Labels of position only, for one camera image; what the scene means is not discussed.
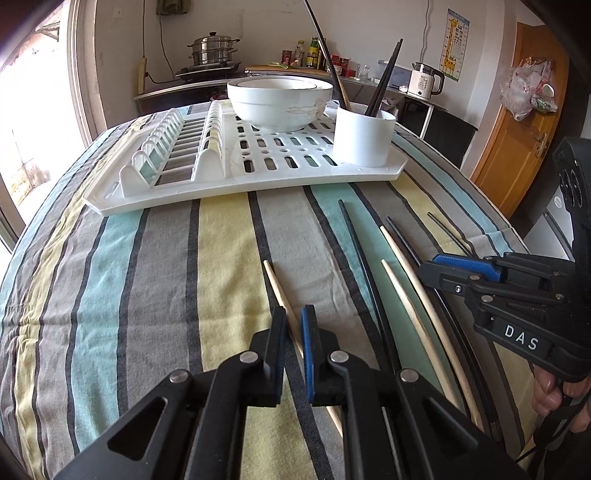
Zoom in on wooden door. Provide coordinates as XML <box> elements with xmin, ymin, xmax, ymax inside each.
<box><xmin>471</xmin><ymin>23</ymin><xmax>569</xmax><ymax>218</ymax></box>

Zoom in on hanging plastic bags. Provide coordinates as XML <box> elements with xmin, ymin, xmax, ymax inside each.
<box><xmin>500</xmin><ymin>57</ymin><xmax>558</xmax><ymax>122</ymax></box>

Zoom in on steel steamer pot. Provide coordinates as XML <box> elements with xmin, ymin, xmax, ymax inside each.
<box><xmin>188</xmin><ymin>31</ymin><xmax>239</xmax><ymax>66</ymax></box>

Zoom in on giraffe wall poster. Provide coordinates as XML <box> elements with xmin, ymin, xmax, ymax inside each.
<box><xmin>440</xmin><ymin>9</ymin><xmax>470</xmax><ymax>82</ymax></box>

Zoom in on white utensil cup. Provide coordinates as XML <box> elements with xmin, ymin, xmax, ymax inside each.
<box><xmin>332</xmin><ymin>105</ymin><xmax>396</xmax><ymax>168</ymax></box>

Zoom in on white electric kettle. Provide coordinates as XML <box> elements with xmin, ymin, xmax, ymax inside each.
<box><xmin>408</xmin><ymin>62</ymin><xmax>445</xmax><ymax>100</ymax></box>

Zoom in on striped tablecloth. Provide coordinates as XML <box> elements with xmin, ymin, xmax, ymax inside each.
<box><xmin>1</xmin><ymin>115</ymin><xmax>525</xmax><ymax>479</ymax></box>

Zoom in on white plastic dish rack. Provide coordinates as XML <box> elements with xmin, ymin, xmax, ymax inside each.
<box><xmin>84</xmin><ymin>100</ymin><xmax>409</xmax><ymax>217</ymax></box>

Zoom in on green oil bottle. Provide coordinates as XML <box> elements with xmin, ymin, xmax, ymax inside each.
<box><xmin>305</xmin><ymin>37</ymin><xmax>321</xmax><ymax>69</ymax></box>

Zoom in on wooden cutting board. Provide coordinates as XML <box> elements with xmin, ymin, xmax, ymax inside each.
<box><xmin>245</xmin><ymin>64</ymin><xmax>332</xmax><ymax>80</ymax></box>

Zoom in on black induction stove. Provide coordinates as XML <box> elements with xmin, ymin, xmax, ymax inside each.
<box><xmin>175</xmin><ymin>62</ymin><xmax>240</xmax><ymax>83</ymax></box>

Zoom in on white refrigerator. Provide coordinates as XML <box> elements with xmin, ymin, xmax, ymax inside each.
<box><xmin>524</xmin><ymin>188</ymin><xmax>574</xmax><ymax>261</ymax></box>

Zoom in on metal kitchen shelf table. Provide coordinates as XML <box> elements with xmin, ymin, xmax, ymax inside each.
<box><xmin>133</xmin><ymin>68</ymin><xmax>449</xmax><ymax>139</ymax></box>

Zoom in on white ceramic bowl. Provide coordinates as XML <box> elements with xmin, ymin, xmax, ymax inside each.
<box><xmin>228</xmin><ymin>75</ymin><xmax>332</xmax><ymax>133</ymax></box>

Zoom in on clear plastic storage box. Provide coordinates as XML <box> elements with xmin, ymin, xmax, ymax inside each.
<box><xmin>378</xmin><ymin>60</ymin><xmax>412</xmax><ymax>89</ymax></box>

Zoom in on person's right hand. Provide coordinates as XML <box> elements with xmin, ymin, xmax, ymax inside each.
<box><xmin>532</xmin><ymin>366</ymin><xmax>590</xmax><ymax>433</ymax></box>

